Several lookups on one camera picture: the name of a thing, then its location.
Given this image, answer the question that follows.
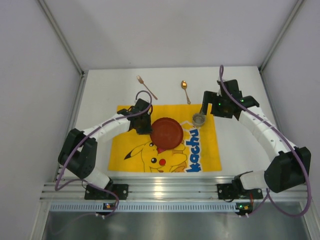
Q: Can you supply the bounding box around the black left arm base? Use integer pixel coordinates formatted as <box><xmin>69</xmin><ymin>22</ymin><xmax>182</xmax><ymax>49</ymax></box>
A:
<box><xmin>84</xmin><ymin>183</ymin><xmax>130</xmax><ymax>201</ymax></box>

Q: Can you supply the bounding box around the rose gold fork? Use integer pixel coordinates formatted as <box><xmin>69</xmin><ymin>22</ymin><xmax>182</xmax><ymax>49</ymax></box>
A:
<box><xmin>136</xmin><ymin>75</ymin><xmax>158</xmax><ymax>100</ymax></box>

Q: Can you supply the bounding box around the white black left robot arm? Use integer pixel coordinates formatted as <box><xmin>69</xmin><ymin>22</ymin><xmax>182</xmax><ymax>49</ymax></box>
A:
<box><xmin>57</xmin><ymin>98</ymin><xmax>152</xmax><ymax>190</ymax></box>

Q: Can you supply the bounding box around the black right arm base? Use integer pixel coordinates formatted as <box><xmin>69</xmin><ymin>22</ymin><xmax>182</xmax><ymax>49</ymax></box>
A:
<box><xmin>216</xmin><ymin>183</ymin><xmax>263</xmax><ymax>201</ymax></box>

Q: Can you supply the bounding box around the left aluminium frame post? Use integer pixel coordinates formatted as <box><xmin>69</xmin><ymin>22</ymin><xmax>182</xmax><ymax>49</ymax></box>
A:
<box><xmin>37</xmin><ymin>0</ymin><xmax>86</xmax><ymax>76</ymax></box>

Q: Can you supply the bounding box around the speckled ceramic cup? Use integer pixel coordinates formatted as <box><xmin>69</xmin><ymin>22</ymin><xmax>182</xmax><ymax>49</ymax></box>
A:
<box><xmin>192</xmin><ymin>113</ymin><xmax>206</xmax><ymax>128</ymax></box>

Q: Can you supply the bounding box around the aluminium mounting rail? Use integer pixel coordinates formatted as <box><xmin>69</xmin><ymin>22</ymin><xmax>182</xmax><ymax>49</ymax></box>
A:
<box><xmin>39</xmin><ymin>176</ymin><xmax>311</xmax><ymax>202</ymax></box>

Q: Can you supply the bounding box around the slotted grey cable duct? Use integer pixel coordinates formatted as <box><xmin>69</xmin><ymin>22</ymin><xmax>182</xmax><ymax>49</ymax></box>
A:
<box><xmin>49</xmin><ymin>201</ymin><xmax>252</xmax><ymax>213</ymax></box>

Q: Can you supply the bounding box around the right aluminium frame post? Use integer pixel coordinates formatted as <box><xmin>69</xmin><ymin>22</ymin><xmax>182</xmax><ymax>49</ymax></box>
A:
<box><xmin>258</xmin><ymin>0</ymin><xmax>306</xmax><ymax>73</ymax></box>

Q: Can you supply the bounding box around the aluminium frame post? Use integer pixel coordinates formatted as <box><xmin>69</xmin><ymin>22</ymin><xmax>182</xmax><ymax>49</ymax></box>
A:
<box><xmin>37</xmin><ymin>0</ymin><xmax>86</xmax><ymax>76</ymax></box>
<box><xmin>258</xmin><ymin>0</ymin><xmax>306</xmax><ymax>73</ymax></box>

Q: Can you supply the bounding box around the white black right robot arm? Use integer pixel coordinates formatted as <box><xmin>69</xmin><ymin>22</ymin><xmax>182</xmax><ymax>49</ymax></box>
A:
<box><xmin>199</xmin><ymin>79</ymin><xmax>311</xmax><ymax>193</ymax></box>

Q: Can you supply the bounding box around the gold spoon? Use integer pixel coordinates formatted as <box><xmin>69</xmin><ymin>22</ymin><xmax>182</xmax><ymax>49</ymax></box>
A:
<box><xmin>180</xmin><ymin>80</ymin><xmax>191</xmax><ymax>105</ymax></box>

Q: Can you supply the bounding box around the red round plastic plate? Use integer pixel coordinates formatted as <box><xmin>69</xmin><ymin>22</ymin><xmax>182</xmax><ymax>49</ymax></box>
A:
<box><xmin>150</xmin><ymin>117</ymin><xmax>184</xmax><ymax>150</ymax></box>

